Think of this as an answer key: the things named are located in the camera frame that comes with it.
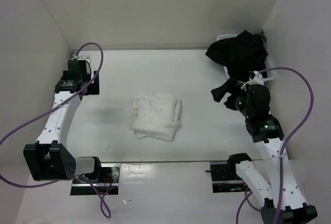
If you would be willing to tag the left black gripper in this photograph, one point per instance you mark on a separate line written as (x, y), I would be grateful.
(93, 88)

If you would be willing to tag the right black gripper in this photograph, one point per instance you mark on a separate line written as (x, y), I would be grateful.
(229, 86)

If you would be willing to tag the white skirt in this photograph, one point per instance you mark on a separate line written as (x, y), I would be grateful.
(156, 116)

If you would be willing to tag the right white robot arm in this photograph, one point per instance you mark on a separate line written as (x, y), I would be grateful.
(279, 197)

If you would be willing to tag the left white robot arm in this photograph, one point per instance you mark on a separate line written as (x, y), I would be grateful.
(48, 158)

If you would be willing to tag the black skirt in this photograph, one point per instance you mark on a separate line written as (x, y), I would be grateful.
(240, 55)

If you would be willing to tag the grey garment in basket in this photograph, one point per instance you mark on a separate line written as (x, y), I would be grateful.
(262, 36)

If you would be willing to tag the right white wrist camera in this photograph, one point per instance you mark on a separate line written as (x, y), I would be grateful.
(259, 78)

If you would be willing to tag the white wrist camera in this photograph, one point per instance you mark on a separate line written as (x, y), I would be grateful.
(259, 78)
(82, 58)

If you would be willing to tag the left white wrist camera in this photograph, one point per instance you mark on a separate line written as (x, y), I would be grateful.
(82, 58)

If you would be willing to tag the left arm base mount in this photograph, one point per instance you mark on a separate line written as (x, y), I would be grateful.
(106, 182)

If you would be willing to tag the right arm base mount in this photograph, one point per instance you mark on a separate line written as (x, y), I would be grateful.
(223, 179)

